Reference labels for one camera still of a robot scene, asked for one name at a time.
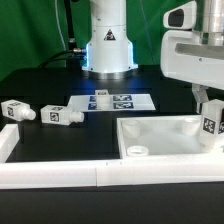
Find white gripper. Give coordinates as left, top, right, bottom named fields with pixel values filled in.
left=160, top=0, right=224, bottom=114

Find white square tabletop part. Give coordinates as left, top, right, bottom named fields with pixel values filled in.
left=117, top=115, right=224, bottom=159

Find white U-shaped fence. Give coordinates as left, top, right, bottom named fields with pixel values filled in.
left=0, top=124, right=224, bottom=189

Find white sheet with blue tags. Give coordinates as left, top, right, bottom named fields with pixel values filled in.
left=68, top=94, right=155, bottom=112

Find black camera pole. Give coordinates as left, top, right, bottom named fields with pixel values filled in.
left=64, top=0, right=80, bottom=69

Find black cables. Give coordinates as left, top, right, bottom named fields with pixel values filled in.
left=36, top=48, right=88, bottom=70

